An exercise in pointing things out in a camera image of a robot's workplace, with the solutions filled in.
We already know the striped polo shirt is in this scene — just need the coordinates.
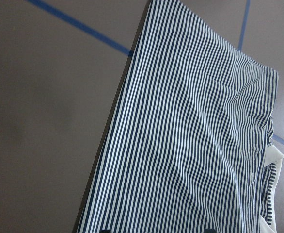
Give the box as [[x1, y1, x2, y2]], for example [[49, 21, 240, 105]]
[[76, 0, 284, 233]]

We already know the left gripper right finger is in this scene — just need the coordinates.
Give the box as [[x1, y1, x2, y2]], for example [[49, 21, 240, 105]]
[[204, 229, 215, 233]]

